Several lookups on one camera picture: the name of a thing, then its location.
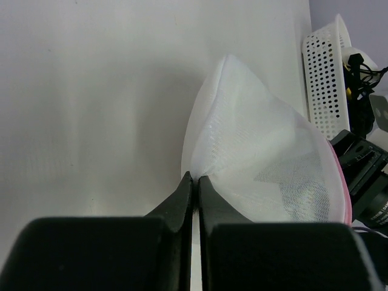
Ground white plastic perforated basket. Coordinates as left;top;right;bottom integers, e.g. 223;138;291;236
301;13;380;141

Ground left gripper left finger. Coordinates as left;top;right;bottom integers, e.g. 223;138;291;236
1;173;193;290

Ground pink trimmed mesh laundry bag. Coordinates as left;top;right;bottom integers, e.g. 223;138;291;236
181;55;352;225

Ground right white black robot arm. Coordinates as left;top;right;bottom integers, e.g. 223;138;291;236
330;130;387;235

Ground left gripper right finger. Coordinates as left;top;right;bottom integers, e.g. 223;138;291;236
198;177;387;290

